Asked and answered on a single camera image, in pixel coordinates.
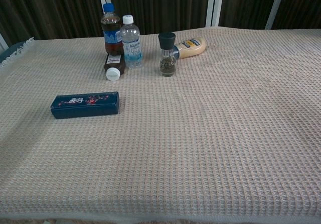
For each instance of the dark blue floral box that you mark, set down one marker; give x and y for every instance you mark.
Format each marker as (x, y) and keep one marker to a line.
(85, 109)

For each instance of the glass pepper grinder black top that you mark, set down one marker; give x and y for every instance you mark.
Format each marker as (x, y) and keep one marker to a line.
(167, 65)

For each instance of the beige waffle tablecloth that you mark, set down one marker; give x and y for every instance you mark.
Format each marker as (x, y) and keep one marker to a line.
(190, 133)

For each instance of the brown medicine bottle white cap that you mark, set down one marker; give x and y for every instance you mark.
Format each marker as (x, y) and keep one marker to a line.
(115, 64)

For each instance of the mayonnaise squeeze bottle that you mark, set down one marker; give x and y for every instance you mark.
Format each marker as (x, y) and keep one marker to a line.
(191, 48)

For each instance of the clear water bottle white cap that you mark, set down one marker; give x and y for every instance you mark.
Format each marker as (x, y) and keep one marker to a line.
(130, 38)

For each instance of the cola bottle blue cap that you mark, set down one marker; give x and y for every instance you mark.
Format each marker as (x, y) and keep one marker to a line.
(111, 25)

